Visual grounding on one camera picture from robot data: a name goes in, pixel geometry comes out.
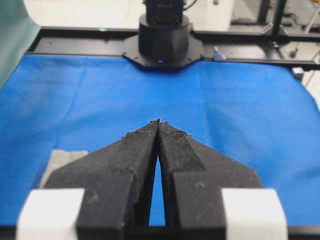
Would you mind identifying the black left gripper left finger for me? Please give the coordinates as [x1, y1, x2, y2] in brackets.
[44, 120, 159, 240]

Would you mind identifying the brown and white sponge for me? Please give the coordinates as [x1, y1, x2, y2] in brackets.
[39, 149, 88, 189]

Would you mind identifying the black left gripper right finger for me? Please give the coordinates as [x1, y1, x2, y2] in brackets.
[158, 122, 263, 240]

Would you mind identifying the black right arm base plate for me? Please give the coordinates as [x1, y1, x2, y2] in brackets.
[122, 35, 204, 72]

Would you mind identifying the blue table cloth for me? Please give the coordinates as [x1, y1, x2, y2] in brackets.
[0, 55, 320, 225]

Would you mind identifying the black aluminium frame rail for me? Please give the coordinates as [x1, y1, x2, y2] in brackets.
[27, 27, 320, 71]

